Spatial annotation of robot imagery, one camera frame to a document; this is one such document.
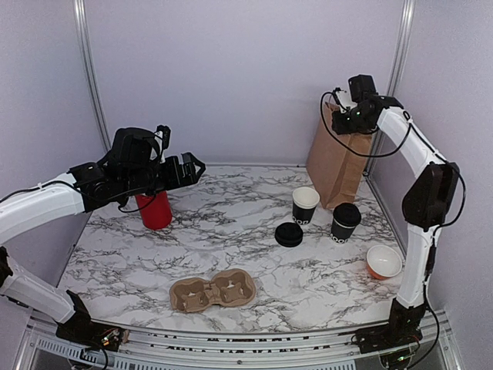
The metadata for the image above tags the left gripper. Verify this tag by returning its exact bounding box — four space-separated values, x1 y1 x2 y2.
122 151 205 197

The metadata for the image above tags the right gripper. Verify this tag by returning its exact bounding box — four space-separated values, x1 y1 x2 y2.
330 106 370 135

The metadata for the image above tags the black plastic cup lid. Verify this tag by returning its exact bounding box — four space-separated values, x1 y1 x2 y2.
333 203 362 228

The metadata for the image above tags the black paper coffee cup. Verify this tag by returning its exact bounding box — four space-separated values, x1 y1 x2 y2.
330 223 356 244

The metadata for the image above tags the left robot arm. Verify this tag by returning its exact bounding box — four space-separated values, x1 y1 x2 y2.
1 153 206 344

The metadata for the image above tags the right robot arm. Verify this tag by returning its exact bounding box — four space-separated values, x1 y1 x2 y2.
331 89 464 345

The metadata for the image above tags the brown paper bag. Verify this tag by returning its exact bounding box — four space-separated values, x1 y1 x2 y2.
307 103 372 210

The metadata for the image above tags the red cylindrical holder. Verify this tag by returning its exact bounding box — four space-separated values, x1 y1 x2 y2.
135 191 173 230

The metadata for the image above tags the cardboard cup carrier tray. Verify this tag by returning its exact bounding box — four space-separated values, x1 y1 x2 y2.
169 268 257 313

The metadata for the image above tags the orange white bowl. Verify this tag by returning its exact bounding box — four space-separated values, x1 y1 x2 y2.
366 245 402 280

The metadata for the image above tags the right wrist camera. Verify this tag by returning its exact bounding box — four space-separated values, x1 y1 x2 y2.
332 74 377 113

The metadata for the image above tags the right aluminium frame post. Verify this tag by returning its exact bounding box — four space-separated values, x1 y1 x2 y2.
365 0 416 177

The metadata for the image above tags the aluminium frame post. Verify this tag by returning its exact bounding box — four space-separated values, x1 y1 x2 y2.
365 0 416 177
72 0 112 152

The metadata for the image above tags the left aluminium frame post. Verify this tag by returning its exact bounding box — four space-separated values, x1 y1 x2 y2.
72 0 112 152

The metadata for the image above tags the front aluminium rail base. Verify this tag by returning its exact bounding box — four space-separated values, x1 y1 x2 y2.
14 311 464 369

